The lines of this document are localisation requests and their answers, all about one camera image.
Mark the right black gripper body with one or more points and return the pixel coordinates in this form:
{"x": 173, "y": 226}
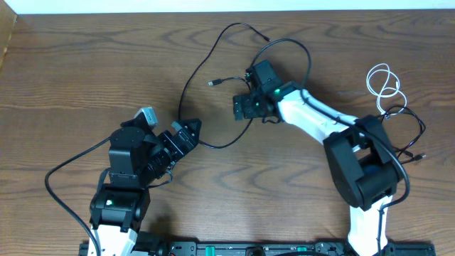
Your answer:
{"x": 252, "y": 107}

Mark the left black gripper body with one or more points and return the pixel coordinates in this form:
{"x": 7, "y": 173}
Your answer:
{"x": 173, "y": 151}

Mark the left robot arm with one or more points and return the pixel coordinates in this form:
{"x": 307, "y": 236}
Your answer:
{"x": 137, "y": 158}

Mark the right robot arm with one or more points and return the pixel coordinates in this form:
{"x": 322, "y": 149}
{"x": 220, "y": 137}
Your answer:
{"x": 364, "y": 167}

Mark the cardboard panel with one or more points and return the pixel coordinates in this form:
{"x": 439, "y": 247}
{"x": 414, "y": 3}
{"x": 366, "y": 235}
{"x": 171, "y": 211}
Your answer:
{"x": 8, "y": 19}

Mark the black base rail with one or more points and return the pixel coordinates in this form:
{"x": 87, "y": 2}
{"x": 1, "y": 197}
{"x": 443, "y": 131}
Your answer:
{"x": 245, "y": 249}

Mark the green clamp handle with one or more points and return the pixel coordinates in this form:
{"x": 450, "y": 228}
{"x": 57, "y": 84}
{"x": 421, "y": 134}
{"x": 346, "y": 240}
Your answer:
{"x": 210, "y": 251}

